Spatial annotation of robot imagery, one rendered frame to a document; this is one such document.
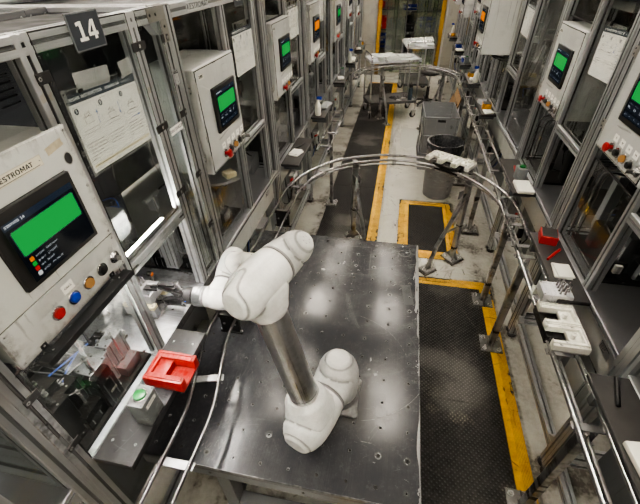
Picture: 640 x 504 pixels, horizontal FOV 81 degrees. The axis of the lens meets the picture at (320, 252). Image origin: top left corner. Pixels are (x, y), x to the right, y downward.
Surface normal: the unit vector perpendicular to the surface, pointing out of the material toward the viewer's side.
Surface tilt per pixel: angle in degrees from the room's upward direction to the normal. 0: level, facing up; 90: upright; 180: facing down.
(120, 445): 0
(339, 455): 0
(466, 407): 0
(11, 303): 90
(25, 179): 90
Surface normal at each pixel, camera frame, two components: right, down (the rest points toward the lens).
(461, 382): -0.02, -0.78
